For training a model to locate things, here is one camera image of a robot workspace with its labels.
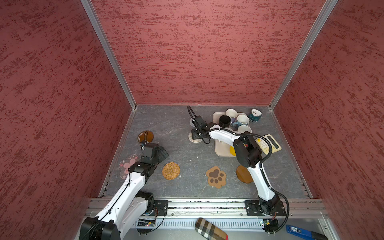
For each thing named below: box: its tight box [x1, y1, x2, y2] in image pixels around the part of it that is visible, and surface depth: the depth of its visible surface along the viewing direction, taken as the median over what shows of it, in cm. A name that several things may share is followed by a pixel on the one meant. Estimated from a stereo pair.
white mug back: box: [225, 108, 238, 123], surface depth 109 cm
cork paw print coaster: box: [206, 166, 227, 189], surface depth 86 cm
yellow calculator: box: [255, 134, 282, 155], surface depth 99 cm
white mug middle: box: [237, 125, 252, 134], surface depth 99 cm
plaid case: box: [195, 217, 229, 240], surface depth 67 cm
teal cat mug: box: [248, 108, 262, 122], surface depth 112 cm
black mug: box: [219, 115, 231, 128], surface depth 103 cm
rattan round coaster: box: [162, 162, 181, 180], surface depth 89 cm
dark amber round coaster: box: [137, 130, 154, 145], surface depth 102 cm
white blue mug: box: [232, 115, 250, 130], surface depth 103 cm
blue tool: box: [286, 224, 328, 240], surface depth 67 cm
